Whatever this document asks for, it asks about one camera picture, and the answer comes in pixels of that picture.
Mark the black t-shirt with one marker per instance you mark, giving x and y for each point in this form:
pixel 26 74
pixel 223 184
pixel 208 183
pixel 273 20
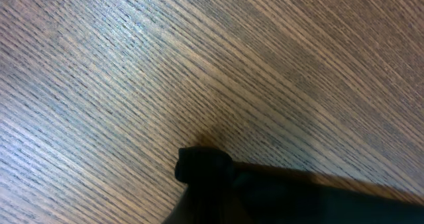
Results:
pixel 220 190

